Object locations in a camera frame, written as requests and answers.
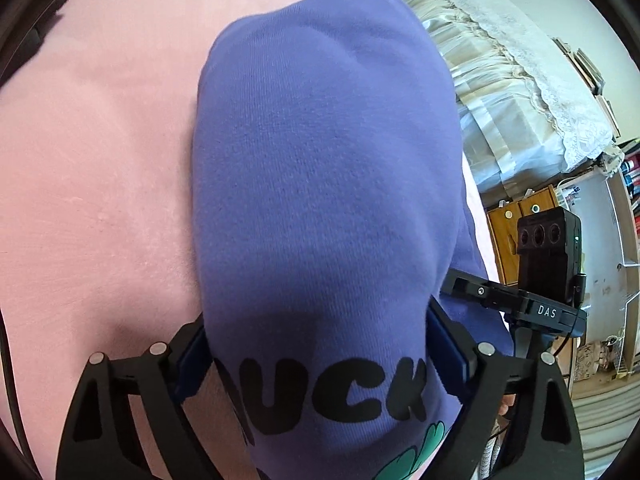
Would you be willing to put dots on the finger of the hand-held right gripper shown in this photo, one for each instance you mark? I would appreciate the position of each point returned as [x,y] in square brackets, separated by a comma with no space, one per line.
[480,290]

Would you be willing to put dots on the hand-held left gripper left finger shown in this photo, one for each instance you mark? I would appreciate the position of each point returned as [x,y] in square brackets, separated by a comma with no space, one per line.
[192,360]

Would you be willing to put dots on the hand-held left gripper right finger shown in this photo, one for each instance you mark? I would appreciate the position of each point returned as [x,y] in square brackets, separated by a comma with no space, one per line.
[450,355]

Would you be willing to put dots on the purple zip hoodie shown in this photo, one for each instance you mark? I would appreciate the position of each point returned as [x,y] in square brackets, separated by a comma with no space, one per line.
[325,160]

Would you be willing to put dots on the wooden dresser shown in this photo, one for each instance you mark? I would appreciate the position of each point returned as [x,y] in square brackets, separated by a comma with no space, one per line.
[505,240]

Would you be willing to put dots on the white bookshelf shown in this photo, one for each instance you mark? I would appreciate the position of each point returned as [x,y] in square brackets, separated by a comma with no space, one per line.
[615,240]

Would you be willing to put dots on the lace covered furniture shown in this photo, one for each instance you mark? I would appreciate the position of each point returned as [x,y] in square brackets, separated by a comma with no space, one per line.
[500,85]

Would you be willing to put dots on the stack of books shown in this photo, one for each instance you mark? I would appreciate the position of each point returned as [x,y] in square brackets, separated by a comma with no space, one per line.
[590,72]

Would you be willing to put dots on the pink bed sheet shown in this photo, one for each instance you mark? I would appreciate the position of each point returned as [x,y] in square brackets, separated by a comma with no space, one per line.
[100,160]

